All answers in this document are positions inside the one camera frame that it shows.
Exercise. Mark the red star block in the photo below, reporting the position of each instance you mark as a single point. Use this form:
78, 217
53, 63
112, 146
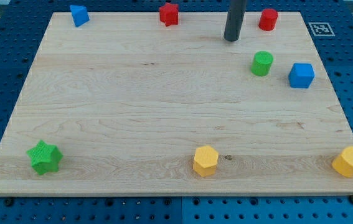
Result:
169, 14

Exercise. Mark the green star block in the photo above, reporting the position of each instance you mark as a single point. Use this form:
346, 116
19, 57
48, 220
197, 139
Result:
45, 157

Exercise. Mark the light wooden board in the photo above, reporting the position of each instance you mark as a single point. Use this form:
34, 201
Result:
128, 100

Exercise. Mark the yellow hexagon block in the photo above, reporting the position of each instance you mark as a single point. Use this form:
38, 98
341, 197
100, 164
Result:
205, 161

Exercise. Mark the green cylinder block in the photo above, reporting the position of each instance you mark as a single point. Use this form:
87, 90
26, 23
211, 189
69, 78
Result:
261, 64

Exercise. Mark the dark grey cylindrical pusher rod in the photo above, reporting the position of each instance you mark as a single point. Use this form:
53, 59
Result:
234, 20

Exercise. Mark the blue cube block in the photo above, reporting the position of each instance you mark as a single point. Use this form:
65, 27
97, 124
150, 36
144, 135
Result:
301, 75

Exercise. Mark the red cylinder block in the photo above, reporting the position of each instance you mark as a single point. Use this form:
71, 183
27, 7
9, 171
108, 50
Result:
268, 19

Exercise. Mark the blue triangular prism block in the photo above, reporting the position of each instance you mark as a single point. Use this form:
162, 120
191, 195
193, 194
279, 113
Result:
79, 15

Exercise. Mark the white fiducial marker tag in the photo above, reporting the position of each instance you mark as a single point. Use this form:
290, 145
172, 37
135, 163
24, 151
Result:
321, 29

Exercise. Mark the yellow cylinder block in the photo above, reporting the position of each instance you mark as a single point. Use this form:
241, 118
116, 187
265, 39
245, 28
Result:
343, 163

